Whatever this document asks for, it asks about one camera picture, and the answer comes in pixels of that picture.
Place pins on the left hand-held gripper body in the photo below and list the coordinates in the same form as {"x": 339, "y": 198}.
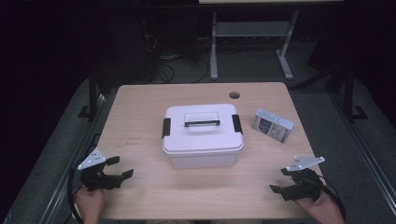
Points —
{"x": 96, "y": 180}

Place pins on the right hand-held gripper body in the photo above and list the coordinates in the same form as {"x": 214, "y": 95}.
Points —
{"x": 305, "y": 186}

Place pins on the blue and white carton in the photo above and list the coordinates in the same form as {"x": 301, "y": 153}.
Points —
{"x": 274, "y": 126}

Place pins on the white plastic storage box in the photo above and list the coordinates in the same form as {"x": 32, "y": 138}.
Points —
{"x": 202, "y": 160}

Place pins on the person's right hand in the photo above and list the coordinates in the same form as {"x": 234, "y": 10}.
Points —
{"x": 320, "y": 207}

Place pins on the person's left hand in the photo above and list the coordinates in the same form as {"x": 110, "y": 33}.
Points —
{"x": 90, "y": 205}

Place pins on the black metal stand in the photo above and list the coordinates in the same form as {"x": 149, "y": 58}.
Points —
{"x": 349, "y": 93}
{"x": 92, "y": 93}

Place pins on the grey metal floor rail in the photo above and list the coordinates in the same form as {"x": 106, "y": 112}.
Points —
{"x": 364, "y": 149}
{"x": 71, "y": 161}

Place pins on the grey metal table frame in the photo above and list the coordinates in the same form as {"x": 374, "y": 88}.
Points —
{"x": 249, "y": 28}

